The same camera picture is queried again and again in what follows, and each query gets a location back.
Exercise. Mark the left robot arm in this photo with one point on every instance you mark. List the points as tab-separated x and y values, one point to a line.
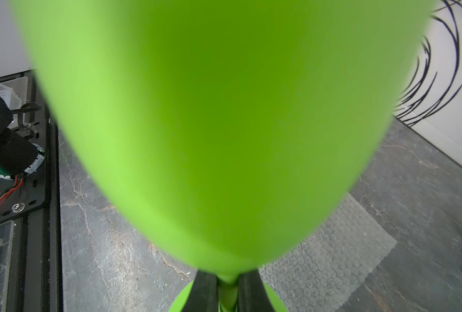
18	156

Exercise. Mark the bubble wrap sheet stack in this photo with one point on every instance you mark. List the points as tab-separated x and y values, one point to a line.
322	272

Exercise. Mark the green plastic wine glass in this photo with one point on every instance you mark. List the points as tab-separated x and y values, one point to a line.
225	131

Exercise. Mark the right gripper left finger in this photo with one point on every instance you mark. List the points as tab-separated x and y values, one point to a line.
202	294

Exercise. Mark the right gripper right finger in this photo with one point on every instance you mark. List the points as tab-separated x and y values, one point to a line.
252	295

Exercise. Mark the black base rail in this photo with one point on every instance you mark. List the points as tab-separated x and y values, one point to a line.
30	229

